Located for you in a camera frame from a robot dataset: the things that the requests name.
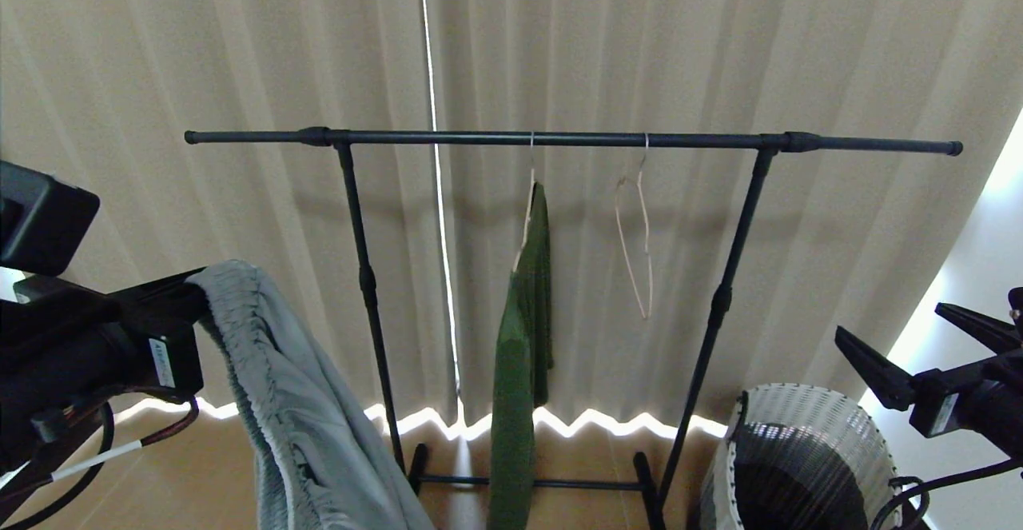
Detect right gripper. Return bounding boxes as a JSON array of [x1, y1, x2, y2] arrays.
[[835, 302, 1023, 456]]

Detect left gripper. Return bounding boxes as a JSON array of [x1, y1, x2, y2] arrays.
[[0, 314, 205, 443]]

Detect pale grey shorts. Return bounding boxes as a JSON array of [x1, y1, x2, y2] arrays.
[[185, 260, 436, 530]]

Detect pink clothes hanger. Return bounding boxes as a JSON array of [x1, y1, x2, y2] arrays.
[[614, 133, 655, 321], [511, 132, 539, 275]]

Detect green shirt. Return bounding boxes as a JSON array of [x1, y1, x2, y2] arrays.
[[488, 182, 555, 530]]

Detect white laundry basket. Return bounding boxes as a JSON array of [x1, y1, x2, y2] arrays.
[[699, 384, 932, 530]]

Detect black clothes rack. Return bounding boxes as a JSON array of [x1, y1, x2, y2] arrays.
[[184, 126, 964, 530]]

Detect beige curtain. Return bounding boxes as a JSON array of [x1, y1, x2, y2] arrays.
[[0, 0, 1023, 443]]

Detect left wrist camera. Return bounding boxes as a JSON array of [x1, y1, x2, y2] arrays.
[[0, 161, 121, 331]]

